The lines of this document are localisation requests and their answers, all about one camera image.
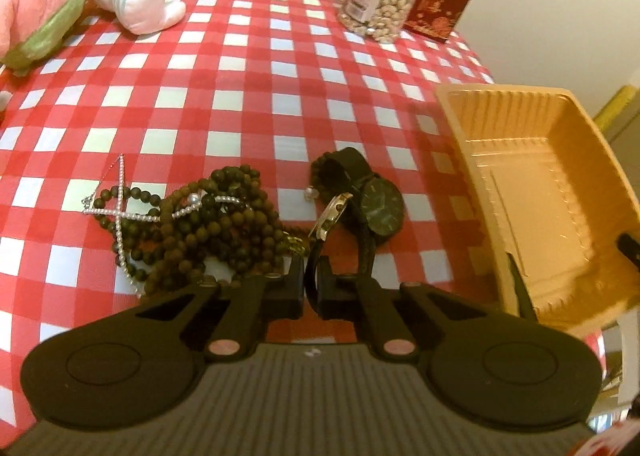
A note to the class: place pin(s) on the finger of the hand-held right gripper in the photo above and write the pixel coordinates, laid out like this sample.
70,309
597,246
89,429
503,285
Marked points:
520,291
631,248

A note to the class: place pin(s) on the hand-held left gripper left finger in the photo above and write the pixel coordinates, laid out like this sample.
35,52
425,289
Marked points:
296,281

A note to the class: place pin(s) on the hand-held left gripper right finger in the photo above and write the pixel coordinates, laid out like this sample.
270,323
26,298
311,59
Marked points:
326,281

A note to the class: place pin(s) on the gold wrist watch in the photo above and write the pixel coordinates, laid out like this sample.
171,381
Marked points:
332,216

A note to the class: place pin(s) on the small pearl earring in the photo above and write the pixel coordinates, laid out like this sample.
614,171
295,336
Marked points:
311,193

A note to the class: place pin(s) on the black wrist watch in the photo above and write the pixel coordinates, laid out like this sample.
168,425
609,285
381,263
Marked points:
381,208

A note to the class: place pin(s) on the yellow plastic tray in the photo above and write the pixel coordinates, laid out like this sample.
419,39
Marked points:
540,196

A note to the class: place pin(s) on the red white checkered tablecloth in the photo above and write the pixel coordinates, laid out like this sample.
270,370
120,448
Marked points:
240,85

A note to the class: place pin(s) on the yellow post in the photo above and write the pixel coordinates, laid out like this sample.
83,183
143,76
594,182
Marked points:
615,105

